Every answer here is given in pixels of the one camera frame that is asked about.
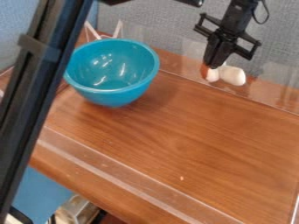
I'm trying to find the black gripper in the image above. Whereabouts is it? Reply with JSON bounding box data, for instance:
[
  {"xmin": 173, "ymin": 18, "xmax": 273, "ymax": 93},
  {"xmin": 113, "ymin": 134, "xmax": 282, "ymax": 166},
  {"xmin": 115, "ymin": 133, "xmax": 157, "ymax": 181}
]
[{"xmin": 194, "ymin": 12, "xmax": 262, "ymax": 68}]

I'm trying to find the brown and white toy mushroom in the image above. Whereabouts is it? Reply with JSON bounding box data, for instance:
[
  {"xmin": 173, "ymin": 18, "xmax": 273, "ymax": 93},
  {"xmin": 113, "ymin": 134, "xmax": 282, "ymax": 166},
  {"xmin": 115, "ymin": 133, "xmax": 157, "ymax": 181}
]
[{"xmin": 201, "ymin": 64, "xmax": 247, "ymax": 87}]

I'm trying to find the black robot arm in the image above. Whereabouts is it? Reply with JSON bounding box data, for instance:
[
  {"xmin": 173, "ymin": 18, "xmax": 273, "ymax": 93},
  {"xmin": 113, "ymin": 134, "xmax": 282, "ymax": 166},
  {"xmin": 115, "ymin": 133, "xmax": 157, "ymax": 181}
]
[{"xmin": 194, "ymin": 0, "xmax": 262, "ymax": 69}]

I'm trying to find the blue ceramic bowl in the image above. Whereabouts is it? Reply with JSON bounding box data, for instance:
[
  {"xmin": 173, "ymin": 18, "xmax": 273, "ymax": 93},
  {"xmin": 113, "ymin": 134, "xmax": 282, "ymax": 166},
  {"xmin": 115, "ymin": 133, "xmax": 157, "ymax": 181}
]
[{"xmin": 64, "ymin": 38, "xmax": 161, "ymax": 108}]

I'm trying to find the dark object top edge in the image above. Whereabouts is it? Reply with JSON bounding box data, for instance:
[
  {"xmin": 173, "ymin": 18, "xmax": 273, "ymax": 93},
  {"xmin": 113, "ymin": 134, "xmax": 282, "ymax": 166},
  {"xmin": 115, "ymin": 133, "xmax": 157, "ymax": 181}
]
[{"xmin": 99, "ymin": 0, "xmax": 206, "ymax": 8}]

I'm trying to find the clear acrylic table barrier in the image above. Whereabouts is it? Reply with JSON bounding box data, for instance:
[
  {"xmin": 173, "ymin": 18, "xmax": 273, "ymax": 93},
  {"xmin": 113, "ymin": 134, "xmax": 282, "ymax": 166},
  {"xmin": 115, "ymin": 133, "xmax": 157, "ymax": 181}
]
[{"xmin": 36, "ymin": 20, "xmax": 299, "ymax": 224}]

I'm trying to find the metal table leg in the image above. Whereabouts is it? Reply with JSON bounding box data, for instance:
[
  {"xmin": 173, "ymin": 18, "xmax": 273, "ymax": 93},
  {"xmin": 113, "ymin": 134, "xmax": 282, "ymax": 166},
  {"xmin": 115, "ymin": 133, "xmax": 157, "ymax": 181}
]
[{"xmin": 46, "ymin": 194, "xmax": 99, "ymax": 224}]

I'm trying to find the black object bottom left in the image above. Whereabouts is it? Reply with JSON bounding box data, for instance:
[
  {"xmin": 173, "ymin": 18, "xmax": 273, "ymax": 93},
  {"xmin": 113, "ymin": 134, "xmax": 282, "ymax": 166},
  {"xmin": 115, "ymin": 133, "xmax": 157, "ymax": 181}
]
[{"xmin": 4, "ymin": 207, "xmax": 34, "ymax": 224}]

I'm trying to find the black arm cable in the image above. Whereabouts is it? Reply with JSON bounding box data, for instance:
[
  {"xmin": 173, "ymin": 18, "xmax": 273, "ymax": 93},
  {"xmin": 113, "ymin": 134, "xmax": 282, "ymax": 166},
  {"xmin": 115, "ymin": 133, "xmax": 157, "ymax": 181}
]
[{"xmin": 251, "ymin": 0, "xmax": 271, "ymax": 25}]

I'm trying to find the dark blue foreground post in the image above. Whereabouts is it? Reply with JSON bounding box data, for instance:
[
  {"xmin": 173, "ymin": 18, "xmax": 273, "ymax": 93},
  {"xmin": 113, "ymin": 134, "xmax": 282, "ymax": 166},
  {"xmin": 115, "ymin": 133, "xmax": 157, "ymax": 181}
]
[{"xmin": 0, "ymin": 0, "xmax": 94, "ymax": 224}]

